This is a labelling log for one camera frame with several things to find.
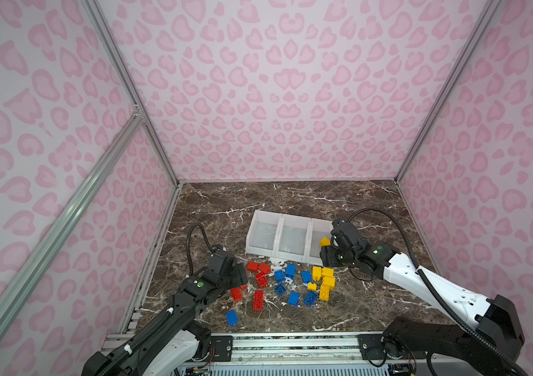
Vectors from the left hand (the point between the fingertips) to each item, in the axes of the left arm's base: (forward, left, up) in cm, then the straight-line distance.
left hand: (238, 270), depth 83 cm
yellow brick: (0, -28, -4) cm, 29 cm away
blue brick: (-1, -14, -4) cm, 15 cm away
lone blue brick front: (-14, +2, -7) cm, 16 cm away
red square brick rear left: (+5, -4, -8) cm, 10 cm away
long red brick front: (-7, -7, -7) cm, 12 cm away
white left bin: (+19, -8, -7) cm, 21 cm away
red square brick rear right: (+4, -9, -7) cm, 12 cm away
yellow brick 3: (-3, -33, -6) cm, 33 cm away
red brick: (-1, -8, -6) cm, 10 cm away
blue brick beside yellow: (0, -25, -7) cm, 26 cm away
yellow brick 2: (0, -32, -4) cm, 33 cm away
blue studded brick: (-8, -25, -7) cm, 28 cm away
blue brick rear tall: (+1, -19, -4) cm, 19 cm away
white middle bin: (+16, -20, -6) cm, 27 cm away
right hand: (+3, -32, +6) cm, 32 cm away
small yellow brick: (-4, -26, -7) cm, 28 cm away
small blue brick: (-5, -15, -6) cm, 17 cm away
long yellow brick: (-6, -31, -7) cm, 32 cm away
